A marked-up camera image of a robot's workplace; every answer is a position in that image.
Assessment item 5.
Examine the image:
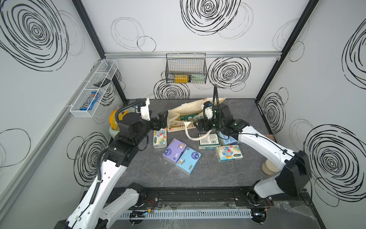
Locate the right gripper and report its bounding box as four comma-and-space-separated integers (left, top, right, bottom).
194, 115, 225, 131

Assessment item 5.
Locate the floral canvas tote bag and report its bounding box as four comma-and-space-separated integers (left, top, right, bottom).
167, 97, 213, 141

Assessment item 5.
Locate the purple tissue pack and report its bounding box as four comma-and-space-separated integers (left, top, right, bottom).
163, 138, 187, 164

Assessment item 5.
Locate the green tissue pack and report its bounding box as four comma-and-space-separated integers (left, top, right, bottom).
179, 113, 198, 122

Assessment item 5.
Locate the light blue tissue pack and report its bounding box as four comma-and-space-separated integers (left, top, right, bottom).
175, 148, 201, 176

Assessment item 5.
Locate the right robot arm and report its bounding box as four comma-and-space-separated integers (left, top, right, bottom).
194, 102, 311, 205

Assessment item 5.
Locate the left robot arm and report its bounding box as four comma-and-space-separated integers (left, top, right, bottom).
55, 109, 168, 229

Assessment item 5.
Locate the floral tissue pack left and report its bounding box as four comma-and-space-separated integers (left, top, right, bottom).
153, 128, 167, 148

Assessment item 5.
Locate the floral tissue pack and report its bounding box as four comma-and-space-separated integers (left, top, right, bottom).
215, 145, 243, 163
153, 128, 167, 148

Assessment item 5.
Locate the blue labelled tissue pack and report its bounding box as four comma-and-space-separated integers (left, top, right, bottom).
218, 132, 238, 146

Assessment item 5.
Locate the green white tissue pack under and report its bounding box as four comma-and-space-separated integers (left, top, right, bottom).
198, 134, 221, 150

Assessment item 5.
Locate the floral tissue pack right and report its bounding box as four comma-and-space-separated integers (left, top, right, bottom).
215, 145, 243, 163

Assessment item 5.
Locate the left yellow toast slice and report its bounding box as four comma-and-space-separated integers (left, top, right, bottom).
109, 110, 119, 131

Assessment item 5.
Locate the mint green toaster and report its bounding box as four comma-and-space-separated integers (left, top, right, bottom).
109, 110, 129, 139

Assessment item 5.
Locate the green item in basket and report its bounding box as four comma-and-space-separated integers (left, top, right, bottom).
191, 73, 207, 84

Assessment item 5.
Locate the beige round disc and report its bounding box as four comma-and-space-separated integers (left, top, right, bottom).
261, 159, 281, 176

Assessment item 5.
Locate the black remote on shelf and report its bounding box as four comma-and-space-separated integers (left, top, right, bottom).
93, 79, 111, 88

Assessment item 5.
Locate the blue candy packet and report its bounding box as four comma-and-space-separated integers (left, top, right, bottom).
80, 92, 101, 111

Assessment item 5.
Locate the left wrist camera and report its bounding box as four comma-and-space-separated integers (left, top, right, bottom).
136, 98, 151, 121

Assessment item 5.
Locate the black wire wall basket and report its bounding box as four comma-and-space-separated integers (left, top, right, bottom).
165, 52, 208, 84

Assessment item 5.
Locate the white wire wall shelf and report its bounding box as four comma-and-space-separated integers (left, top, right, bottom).
70, 59, 118, 118

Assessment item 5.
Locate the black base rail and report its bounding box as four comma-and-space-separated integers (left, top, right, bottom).
108, 186, 312, 208

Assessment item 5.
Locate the grey slotted cable duct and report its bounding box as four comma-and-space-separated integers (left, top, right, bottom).
119, 209, 253, 220

